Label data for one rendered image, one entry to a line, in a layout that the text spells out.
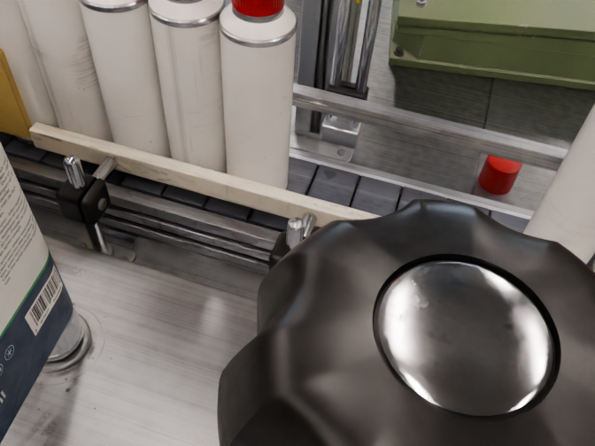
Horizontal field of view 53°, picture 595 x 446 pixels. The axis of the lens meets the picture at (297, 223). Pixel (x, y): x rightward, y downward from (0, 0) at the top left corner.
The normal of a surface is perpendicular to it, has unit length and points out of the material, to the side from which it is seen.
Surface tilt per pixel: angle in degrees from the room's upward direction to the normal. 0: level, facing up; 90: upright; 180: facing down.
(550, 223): 90
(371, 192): 0
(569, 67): 90
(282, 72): 90
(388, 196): 0
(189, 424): 0
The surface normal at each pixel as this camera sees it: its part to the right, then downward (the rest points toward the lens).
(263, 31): 0.14, 0.04
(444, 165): 0.05, -0.63
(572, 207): -0.69, 0.54
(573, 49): -0.14, 0.76
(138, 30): 0.62, 0.62
